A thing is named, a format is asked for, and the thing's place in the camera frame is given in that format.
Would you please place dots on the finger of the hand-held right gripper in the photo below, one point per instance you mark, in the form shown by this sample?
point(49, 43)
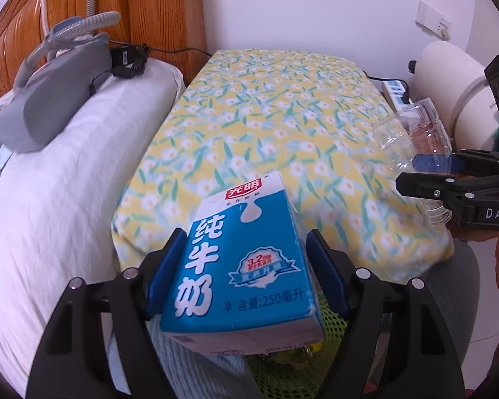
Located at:
point(424, 187)
point(482, 164)

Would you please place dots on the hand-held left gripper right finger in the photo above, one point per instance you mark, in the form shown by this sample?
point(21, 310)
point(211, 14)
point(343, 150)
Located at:
point(328, 276)

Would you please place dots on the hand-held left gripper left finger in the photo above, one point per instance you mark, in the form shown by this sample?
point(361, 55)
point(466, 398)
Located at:
point(166, 276)

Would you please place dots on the clear plastic bottle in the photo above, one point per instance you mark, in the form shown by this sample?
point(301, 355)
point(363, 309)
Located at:
point(416, 133)

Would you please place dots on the green mesh wastebasket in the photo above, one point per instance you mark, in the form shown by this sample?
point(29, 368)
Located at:
point(337, 349)

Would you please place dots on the blue milk carton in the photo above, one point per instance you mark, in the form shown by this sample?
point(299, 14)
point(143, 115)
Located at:
point(241, 266)

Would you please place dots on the white cylindrical appliance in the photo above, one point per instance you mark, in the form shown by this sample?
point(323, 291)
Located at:
point(453, 79)

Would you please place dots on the light blue ribbed cloth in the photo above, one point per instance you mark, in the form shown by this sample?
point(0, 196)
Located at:
point(191, 365)

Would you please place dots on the white power strip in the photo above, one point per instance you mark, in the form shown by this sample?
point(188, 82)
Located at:
point(397, 91)

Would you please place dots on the white pillow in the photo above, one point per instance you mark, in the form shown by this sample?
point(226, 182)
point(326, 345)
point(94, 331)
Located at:
point(66, 216)

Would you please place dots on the yellow floral cloth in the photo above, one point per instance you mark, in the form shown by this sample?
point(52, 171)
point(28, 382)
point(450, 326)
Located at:
point(274, 124)

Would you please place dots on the grey padded machine bag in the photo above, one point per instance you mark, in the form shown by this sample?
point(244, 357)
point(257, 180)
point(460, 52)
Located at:
point(54, 99)

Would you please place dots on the black power adapter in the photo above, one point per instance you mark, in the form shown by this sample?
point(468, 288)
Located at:
point(127, 60)

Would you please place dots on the wooden headboard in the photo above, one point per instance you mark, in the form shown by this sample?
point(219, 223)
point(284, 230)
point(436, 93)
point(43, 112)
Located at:
point(158, 4)

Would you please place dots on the white wall socket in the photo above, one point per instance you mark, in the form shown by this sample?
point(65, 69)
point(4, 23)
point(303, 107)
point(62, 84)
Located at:
point(432, 18)

